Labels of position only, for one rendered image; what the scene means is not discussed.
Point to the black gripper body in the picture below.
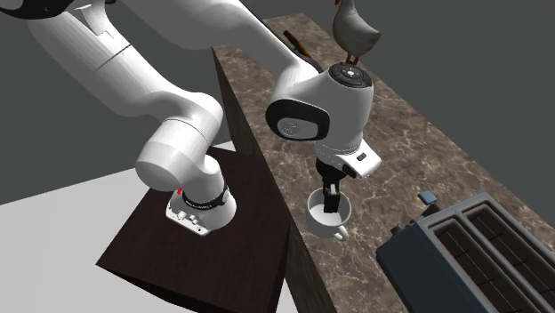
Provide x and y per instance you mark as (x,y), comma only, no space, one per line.
(328,174)

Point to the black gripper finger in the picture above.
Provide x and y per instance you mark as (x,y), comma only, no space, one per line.
(331,201)

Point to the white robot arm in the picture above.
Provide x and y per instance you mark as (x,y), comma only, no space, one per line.
(173,108)

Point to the white mug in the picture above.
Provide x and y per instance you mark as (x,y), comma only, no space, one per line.
(328,216)

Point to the dark brown robot stand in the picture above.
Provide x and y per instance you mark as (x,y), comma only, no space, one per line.
(225,256)

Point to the white goose figure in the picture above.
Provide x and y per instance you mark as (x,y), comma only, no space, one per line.
(353,30)

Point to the blue toaster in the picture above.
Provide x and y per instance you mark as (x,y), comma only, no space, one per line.
(472,260)

